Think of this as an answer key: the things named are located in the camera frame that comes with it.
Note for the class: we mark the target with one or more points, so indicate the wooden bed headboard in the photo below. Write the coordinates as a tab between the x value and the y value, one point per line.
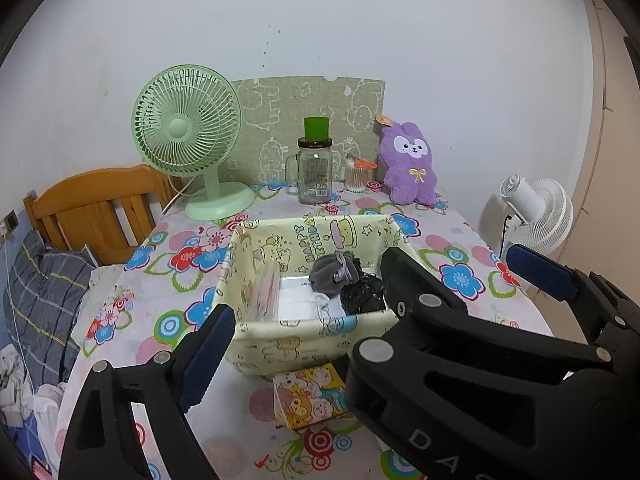
100	190

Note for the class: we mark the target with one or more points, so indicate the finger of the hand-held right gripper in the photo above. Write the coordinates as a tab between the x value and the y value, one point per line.
420	320
540	270

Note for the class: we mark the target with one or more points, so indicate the translucent plastic bag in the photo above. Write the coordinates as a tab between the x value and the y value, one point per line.
265	295

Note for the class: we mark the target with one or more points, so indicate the small colourful cartoon box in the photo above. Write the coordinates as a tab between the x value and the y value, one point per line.
305	395

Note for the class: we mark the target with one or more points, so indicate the clear cotton swab jar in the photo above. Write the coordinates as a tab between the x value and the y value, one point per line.
356	176

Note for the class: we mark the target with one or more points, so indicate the floral tablecloth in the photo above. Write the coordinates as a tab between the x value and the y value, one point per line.
450	240

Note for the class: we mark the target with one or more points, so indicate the green printed board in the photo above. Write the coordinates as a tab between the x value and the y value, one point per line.
280	105

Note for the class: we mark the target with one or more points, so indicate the grey sock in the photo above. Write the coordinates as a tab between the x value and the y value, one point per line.
330	275

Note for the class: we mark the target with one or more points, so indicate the yellow printed storage box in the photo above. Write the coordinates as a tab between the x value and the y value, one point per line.
280	255

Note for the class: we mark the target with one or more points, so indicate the white sock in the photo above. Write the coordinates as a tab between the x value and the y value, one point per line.
330	311

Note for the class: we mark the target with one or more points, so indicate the purple plush bunny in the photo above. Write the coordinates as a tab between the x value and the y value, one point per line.
407	175

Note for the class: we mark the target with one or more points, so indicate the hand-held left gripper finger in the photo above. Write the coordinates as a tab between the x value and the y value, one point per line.
207	355

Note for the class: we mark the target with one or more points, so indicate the white standing fan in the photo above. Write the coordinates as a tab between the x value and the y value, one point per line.
550	215

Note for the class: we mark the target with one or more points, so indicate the black cloth item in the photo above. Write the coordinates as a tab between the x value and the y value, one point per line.
362	295

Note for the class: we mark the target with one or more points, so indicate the beige door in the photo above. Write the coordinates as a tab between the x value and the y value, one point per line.
615	160

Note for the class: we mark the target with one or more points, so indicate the grey plaid pillow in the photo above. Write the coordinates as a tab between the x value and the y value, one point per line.
45	285

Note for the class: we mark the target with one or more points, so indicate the green desk fan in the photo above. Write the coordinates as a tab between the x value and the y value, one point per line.
180	125

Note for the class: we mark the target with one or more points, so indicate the glass mug jar green lid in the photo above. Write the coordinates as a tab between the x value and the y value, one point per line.
315	170

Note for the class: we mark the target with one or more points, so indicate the white crumpled cloth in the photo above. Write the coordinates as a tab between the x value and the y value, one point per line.
20	375

